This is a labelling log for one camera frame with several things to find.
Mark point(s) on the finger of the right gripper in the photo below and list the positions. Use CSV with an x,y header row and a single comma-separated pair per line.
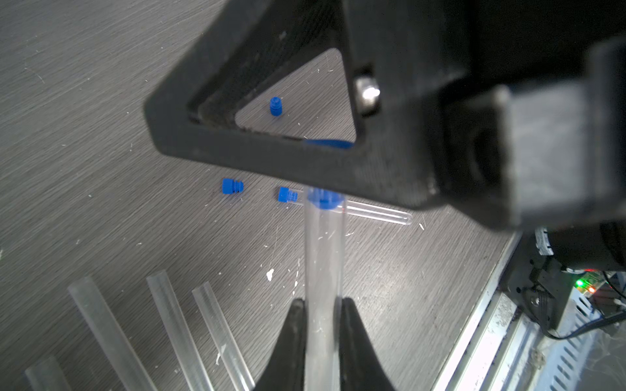
x,y
391,57

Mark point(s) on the test tube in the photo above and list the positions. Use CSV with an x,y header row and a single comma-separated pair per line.
x,y
354,208
110,336
325,242
220,332
46,375
178,332

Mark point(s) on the blue stopper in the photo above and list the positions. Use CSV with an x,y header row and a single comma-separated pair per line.
x,y
275,106
232,186

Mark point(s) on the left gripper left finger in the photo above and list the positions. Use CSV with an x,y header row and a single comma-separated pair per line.
x,y
286,367

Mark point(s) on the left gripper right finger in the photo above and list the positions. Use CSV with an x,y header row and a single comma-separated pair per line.
x,y
360,368

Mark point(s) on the right electronics board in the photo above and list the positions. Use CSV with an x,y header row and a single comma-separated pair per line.
x,y
601,296

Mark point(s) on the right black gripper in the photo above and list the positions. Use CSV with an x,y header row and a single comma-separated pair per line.
x,y
511,111

